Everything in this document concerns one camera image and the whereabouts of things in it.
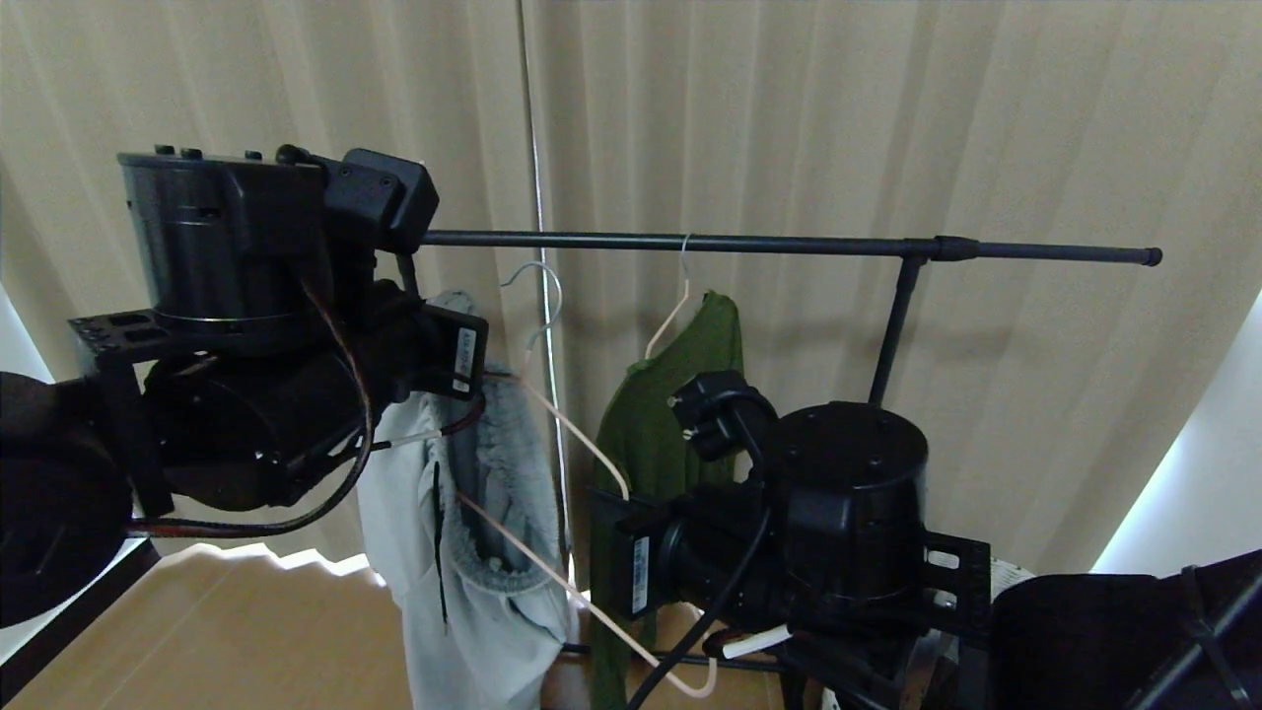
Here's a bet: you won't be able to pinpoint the black clothes rack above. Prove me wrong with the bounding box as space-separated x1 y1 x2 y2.
394 230 1162 681

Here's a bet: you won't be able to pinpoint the pale grey shorts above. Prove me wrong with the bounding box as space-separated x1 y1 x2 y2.
357 291 580 710

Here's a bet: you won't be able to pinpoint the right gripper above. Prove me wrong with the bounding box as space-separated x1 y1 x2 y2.
590 483 782 622

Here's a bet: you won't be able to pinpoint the green printed t-shirt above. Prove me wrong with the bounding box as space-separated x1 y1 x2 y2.
590 291 745 710

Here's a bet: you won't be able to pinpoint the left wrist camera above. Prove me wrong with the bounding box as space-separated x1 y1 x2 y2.
323 148 441 255

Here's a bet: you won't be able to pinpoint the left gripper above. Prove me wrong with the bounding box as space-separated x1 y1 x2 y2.
143 286 489 511

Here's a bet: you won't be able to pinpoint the pink clothes hanger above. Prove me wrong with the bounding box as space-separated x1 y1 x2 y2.
646 234 696 361
458 261 721 699

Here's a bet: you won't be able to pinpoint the beige curtain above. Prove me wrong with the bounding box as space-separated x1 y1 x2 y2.
0 0 1262 593

